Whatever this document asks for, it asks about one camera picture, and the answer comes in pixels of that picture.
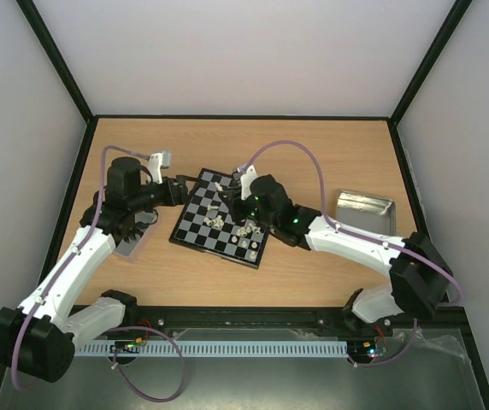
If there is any black and grey chessboard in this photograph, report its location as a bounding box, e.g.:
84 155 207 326
169 168 268 269

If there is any left metal tray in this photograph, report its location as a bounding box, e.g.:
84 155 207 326
114 209 159 262

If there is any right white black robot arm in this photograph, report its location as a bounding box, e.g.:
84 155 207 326
216 175 457 335

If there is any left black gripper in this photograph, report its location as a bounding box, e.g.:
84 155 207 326
129 175 203 214

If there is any right metal tray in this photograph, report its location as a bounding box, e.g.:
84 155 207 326
336 190 397 236

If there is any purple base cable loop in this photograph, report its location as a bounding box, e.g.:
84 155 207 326
109 326 186 401

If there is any metal tray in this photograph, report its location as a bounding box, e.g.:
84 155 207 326
114 209 159 262
336 190 397 236

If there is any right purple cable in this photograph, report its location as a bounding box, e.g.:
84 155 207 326
238 139 464 307

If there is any light blue cable duct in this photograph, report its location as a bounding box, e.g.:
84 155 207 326
76 340 348 358

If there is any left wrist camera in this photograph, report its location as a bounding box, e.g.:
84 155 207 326
147 150 172 184

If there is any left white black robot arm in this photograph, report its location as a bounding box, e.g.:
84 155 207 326
0 151 188 383

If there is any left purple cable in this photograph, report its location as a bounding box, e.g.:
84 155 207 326
11 145 154 392

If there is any black aluminium frame rail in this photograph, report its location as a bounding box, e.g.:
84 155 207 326
13 303 468 338

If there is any white chess piece cluster centre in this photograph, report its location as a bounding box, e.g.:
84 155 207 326
203 205 224 229

